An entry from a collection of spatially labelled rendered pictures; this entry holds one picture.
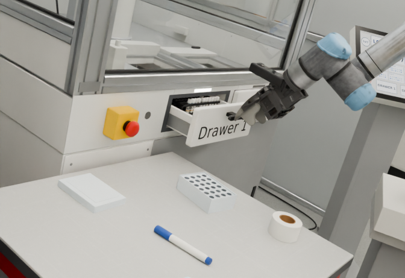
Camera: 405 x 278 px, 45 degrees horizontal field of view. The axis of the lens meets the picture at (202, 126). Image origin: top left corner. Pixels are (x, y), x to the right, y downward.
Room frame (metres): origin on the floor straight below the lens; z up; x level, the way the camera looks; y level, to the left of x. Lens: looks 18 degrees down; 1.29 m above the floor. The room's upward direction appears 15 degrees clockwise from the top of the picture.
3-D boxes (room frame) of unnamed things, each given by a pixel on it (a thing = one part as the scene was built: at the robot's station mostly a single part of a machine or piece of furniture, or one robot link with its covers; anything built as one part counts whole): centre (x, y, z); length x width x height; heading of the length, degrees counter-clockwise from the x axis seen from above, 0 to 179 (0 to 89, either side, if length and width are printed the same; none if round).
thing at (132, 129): (1.13, 0.17, 0.88); 0.04 x 0.03 x 0.04; 145
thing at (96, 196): (0.97, 0.20, 0.77); 0.13 x 0.09 x 0.02; 55
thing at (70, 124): (1.74, 0.39, 0.87); 1.02 x 0.95 x 0.14; 145
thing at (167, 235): (0.85, -0.02, 0.77); 0.14 x 0.02 x 0.02; 60
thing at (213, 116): (1.37, -0.06, 0.87); 0.29 x 0.02 x 0.11; 145
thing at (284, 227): (1.01, -0.24, 0.78); 0.07 x 0.07 x 0.04
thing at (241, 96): (1.68, -0.16, 0.87); 0.29 x 0.02 x 0.11; 145
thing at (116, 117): (1.15, 0.19, 0.88); 0.07 x 0.05 x 0.07; 145
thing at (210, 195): (1.09, -0.05, 0.78); 0.12 x 0.08 x 0.04; 45
